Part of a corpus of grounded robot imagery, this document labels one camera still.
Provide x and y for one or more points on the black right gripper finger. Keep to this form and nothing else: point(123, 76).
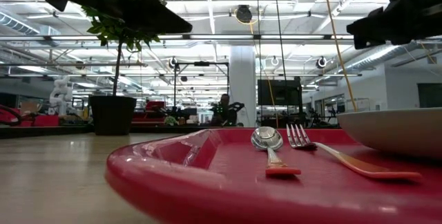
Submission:
point(383, 27)

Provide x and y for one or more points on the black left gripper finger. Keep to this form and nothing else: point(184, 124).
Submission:
point(155, 18)

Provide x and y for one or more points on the pale teal round plate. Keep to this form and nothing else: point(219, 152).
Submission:
point(397, 130)

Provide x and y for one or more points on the red plastic tray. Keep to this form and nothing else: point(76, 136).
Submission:
point(224, 189)

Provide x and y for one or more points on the red storage tote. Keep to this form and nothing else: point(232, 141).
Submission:
point(155, 108)

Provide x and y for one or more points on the green plant in black pot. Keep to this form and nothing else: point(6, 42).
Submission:
point(112, 115)

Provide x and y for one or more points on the white robot figure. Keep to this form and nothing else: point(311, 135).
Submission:
point(60, 96)

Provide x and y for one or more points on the white building column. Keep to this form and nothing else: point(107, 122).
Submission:
point(242, 85)

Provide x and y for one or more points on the person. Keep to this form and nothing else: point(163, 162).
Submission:
point(224, 111)

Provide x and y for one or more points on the red low box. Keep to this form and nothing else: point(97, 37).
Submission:
point(46, 121)

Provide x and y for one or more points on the black metal rig frame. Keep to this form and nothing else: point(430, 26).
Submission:
point(202, 64)

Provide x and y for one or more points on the black wall monitor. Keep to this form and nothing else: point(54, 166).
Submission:
point(279, 92)

